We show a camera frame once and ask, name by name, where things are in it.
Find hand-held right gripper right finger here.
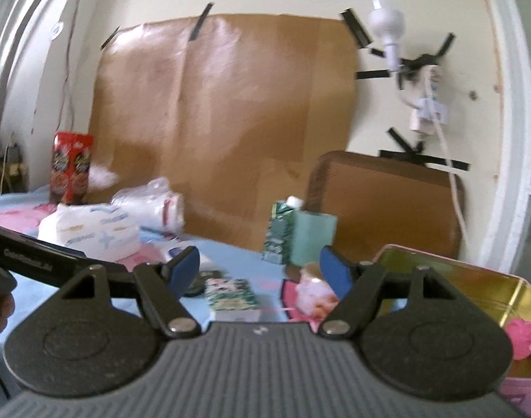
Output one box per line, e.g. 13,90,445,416
320,246,464,339

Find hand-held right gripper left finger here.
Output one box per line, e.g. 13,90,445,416
60,246,203,339

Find pink tin box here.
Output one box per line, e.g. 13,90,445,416
372,244,531,415

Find pink fluffy cloth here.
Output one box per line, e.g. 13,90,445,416
507,317,531,360

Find food can with white label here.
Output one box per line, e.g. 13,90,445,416
297,263,341,315

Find pale green cup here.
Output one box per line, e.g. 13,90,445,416
287,210,338,267

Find green printed tissue packet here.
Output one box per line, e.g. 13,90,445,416
204,278,262,324

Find white tissue pack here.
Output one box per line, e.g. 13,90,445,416
38,202,143,263

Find green drink carton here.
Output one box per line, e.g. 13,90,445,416
262,195,306,265

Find white roll in plastic bag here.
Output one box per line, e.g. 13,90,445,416
110,177,186,232

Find brown wooden board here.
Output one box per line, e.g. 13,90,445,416
304,150,465,263

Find red cereal box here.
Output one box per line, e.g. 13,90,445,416
49,131,94,206

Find brown paper sheet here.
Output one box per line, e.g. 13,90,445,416
88,12,363,254

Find black tape strips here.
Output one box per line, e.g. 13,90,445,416
100,2,472,172

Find white light bulb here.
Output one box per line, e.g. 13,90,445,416
368,0,407,71

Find white power cable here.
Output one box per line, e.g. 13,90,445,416
422,67,468,249

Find white wall socket adapter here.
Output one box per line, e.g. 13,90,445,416
408,64,449,141

